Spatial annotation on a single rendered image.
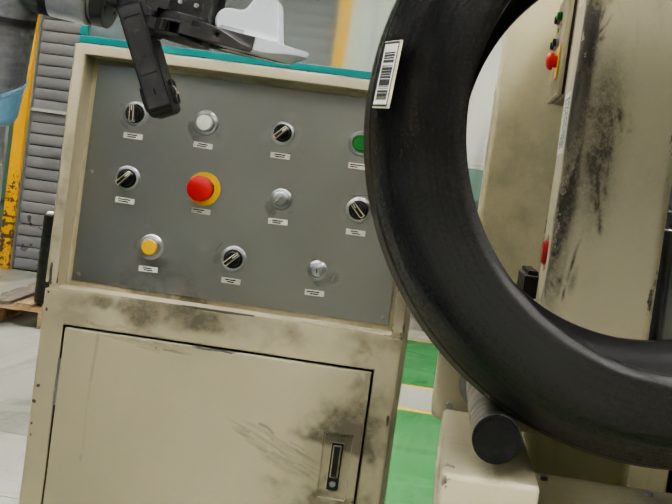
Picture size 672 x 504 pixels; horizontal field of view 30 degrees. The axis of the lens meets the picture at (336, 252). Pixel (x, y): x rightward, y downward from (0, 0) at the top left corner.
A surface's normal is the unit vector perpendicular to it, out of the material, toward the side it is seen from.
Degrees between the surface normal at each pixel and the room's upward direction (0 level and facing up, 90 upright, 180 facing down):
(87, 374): 90
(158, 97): 92
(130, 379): 90
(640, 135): 90
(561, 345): 100
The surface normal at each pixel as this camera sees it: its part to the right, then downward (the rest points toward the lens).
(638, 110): -0.09, 0.04
